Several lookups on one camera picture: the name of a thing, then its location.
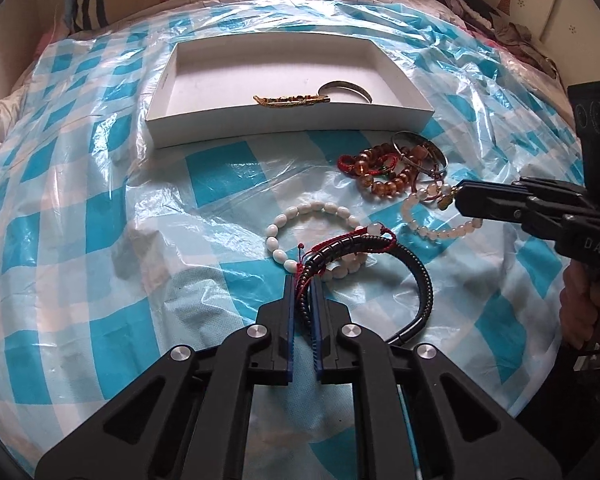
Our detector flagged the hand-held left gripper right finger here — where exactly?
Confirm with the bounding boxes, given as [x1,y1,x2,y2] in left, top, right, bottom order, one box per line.
[310,277,563,480]

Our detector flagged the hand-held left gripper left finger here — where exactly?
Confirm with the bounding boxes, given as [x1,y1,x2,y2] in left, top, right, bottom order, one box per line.
[35,275,298,480]

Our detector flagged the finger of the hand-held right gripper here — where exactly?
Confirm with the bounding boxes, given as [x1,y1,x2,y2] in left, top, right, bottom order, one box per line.
[456,199,600,256]
[452,178,588,211]

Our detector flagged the red cord black bead bracelet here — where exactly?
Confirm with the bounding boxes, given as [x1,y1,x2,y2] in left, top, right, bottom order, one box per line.
[295,223,398,333]

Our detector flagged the thin silver bangle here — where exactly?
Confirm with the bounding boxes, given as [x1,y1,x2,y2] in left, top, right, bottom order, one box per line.
[391,131,451,177]

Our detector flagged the pale pink bead bracelet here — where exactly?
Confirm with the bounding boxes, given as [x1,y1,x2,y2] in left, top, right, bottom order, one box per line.
[401,182,483,245]

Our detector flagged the white bead bracelet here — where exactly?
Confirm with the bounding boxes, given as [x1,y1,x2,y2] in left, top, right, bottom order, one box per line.
[265,201,371,281]

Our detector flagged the black braided bracelet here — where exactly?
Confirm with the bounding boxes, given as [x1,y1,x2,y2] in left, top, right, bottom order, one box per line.
[330,245,434,346]

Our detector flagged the amber bead bracelet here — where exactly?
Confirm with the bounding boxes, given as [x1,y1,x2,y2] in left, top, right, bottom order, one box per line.
[352,142,431,200]

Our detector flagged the red string bracelet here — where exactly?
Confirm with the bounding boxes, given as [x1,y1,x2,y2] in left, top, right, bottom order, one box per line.
[337,152,401,181]

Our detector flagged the white cardboard box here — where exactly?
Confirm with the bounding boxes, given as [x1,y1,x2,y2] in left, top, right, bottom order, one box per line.
[145,31,436,150]

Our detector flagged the person's right hand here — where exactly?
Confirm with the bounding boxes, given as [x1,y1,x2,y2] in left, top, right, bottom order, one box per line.
[560,260,600,351]

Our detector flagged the dark crumpled clothes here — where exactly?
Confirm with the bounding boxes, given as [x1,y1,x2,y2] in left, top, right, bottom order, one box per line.
[440,0,561,78]

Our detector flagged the wide silver bangle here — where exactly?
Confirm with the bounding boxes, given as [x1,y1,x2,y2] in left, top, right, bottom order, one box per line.
[318,80,374,105]

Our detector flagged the gold hairpin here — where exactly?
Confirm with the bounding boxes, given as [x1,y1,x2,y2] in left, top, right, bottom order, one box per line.
[252,92,332,109]

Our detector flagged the blue checked plastic sheet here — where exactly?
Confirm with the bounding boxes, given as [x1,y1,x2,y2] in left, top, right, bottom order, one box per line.
[0,0,600,480]

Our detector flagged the white quilt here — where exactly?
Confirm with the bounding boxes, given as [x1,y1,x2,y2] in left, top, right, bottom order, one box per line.
[0,25,71,171]

